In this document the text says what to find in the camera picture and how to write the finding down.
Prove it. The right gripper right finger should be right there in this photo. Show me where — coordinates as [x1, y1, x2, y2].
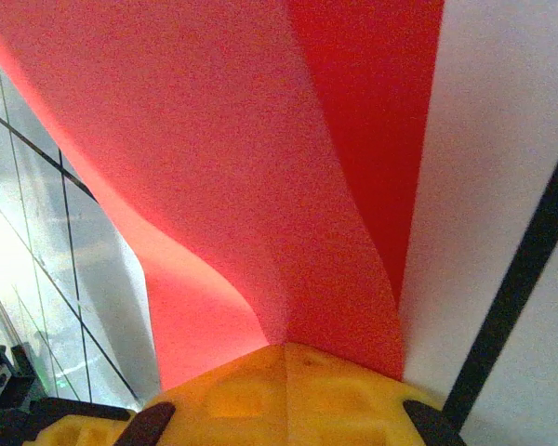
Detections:
[286, 343, 466, 446]

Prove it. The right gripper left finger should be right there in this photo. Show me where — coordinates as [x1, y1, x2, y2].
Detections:
[22, 344, 287, 446]

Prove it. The red cloth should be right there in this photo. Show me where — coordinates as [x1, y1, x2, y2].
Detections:
[0, 0, 446, 392]

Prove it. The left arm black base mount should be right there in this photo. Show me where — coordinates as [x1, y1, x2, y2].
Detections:
[0, 346, 41, 413]

